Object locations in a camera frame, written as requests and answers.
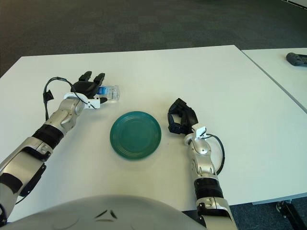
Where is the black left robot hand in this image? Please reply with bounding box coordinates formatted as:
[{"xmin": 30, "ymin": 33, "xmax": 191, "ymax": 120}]
[{"xmin": 71, "ymin": 70, "xmax": 108, "ymax": 105}]

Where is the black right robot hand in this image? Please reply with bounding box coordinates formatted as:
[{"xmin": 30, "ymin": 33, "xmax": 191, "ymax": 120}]
[{"xmin": 167, "ymin": 97, "xmax": 199, "ymax": 135}]

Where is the clear plastic water bottle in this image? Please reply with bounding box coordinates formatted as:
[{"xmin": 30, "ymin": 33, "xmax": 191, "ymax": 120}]
[{"xmin": 97, "ymin": 84, "xmax": 121, "ymax": 103}]

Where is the green round plate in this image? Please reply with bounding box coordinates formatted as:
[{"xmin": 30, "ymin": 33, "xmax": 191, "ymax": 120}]
[{"xmin": 109, "ymin": 110, "xmax": 162, "ymax": 161}]

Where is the white office table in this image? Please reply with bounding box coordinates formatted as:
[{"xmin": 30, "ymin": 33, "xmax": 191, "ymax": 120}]
[{"xmin": 241, "ymin": 47, "xmax": 307, "ymax": 111}]

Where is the grey handheld controller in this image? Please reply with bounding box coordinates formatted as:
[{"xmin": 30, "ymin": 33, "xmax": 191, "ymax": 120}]
[{"xmin": 285, "ymin": 52, "xmax": 307, "ymax": 67}]

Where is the silver robot torso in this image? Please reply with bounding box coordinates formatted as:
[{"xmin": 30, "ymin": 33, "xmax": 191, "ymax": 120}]
[{"xmin": 0, "ymin": 194, "xmax": 207, "ymax": 230}]

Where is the black table leg with caster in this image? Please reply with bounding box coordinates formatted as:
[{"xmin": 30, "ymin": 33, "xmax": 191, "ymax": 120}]
[{"xmin": 275, "ymin": 200, "xmax": 307, "ymax": 230}]

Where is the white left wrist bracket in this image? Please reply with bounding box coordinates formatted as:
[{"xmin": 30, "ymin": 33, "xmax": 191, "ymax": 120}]
[{"xmin": 63, "ymin": 92, "xmax": 101, "ymax": 110}]

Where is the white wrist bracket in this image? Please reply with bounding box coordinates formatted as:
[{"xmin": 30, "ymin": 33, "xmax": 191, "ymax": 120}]
[
  {"xmin": 193, "ymin": 124, "xmax": 207, "ymax": 140},
  {"xmin": 63, "ymin": 92, "xmax": 101, "ymax": 110}
]

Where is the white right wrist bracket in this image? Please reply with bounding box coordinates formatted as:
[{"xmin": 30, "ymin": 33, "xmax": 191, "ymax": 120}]
[{"xmin": 193, "ymin": 124, "xmax": 207, "ymax": 140}]

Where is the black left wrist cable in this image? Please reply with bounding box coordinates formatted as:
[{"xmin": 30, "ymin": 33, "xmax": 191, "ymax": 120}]
[{"xmin": 43, "ymin": 76, "xmax": 80, "ymax": 120}]

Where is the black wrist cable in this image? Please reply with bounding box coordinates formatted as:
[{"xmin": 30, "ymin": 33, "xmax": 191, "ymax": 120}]
[
  {"xmin": 43, "ymin": 76, "xmax": 80, "ymax": 120},
  {"xmin": 206, "ymin": 133, "xmax": 226, "ymax": 175}
]

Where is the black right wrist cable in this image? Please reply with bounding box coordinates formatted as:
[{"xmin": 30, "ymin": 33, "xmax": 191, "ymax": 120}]
[{"xmin": 206, "ymin": 133, "xmax": 226, "ymax": 175}]

